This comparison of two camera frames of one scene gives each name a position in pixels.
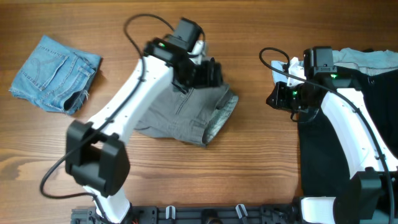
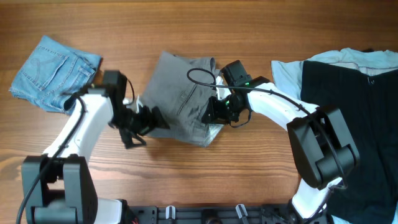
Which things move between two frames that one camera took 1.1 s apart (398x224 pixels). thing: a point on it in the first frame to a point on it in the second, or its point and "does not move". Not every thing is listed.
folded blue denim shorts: x=56 y=77 does not move
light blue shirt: x=373 y=62 does not move
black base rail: x=288 y=213 does not move
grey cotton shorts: x=198 y=116 does not move
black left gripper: x=206 y=79 to x=147 y=124
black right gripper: x=279 y=101 to x=216 y=115
